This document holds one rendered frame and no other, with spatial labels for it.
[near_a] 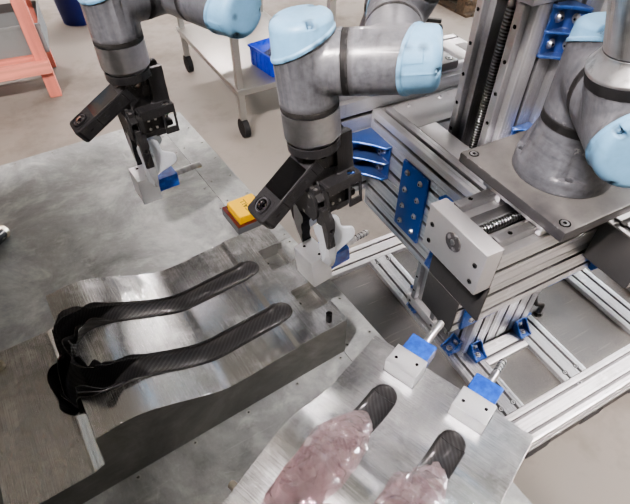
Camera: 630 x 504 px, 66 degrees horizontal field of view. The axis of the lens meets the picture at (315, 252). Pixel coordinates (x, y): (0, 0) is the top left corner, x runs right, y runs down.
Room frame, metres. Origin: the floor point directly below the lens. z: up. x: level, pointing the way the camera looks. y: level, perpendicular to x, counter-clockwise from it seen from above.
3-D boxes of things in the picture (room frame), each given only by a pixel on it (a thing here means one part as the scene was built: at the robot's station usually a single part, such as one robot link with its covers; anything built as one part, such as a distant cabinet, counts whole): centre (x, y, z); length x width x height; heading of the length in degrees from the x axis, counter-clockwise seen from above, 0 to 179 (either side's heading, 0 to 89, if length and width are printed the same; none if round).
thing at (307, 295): (0.49, 0.01, 0.87); 0.05 x 0.05 x 0.04; 33
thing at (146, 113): (0.75, 0.29, 1.09); 0.09 x 0.08 x 0.12; 124
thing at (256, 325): (0.42, 0.21, 0.92); 0.35 x 0.16 x 0.09; 123
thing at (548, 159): (0.63, -0.39, 1.09); 0.15 x 0.15 x 0.10
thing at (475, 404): (0.35, -0.25, 0.86); 0.13 x 0.05 x 0.05; 141
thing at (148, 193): (0.76, 0.28, 0.93); 0.13 x 0.05 x 0.05; 124
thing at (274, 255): (0.58, 0.07, 0.87); 0.05 x 0.05 x 0.04; 33
